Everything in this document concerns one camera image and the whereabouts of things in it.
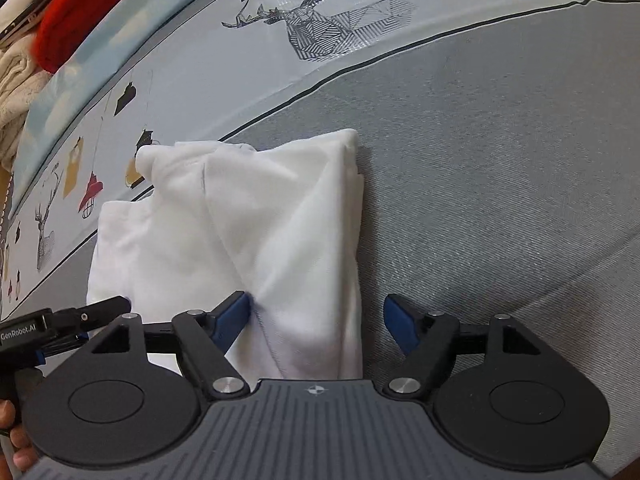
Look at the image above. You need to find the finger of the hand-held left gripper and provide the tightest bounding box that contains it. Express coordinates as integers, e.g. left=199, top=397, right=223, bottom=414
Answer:
left=74, top=296, right=132, bottom=332
left=34, top=331, right=93, bottom=364

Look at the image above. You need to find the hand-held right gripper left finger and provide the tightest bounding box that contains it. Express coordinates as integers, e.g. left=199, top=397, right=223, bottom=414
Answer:
left=89, top=291, right=252, bottom=401

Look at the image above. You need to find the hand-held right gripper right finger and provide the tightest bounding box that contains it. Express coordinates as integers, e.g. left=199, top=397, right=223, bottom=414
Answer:
left=382, top=294, right=545, bottom=401

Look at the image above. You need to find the white small shirt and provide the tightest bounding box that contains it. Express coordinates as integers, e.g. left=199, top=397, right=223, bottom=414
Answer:
left=86, top=128, right=365, bottom=381

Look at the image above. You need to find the person's left hand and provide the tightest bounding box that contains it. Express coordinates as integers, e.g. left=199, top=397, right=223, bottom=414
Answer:
left=0, top=399, right=40, bottom=477

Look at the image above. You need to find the deer printed bed sheet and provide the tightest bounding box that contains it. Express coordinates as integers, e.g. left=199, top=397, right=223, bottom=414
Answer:
left=0, top=0, right=640, bottom=480

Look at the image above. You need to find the cream knitted cloth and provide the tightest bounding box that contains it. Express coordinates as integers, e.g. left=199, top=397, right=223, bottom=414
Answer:
left=0, top=35, right=52, bottom=173

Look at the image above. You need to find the light blue blanket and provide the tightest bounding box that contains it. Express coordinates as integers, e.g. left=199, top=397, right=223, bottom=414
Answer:
left=9, top=0, right=253, bottom=213

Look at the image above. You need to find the red knitted cloth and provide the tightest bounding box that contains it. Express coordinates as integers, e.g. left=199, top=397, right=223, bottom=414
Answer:
left=31, top=0, right=167, bottom=74

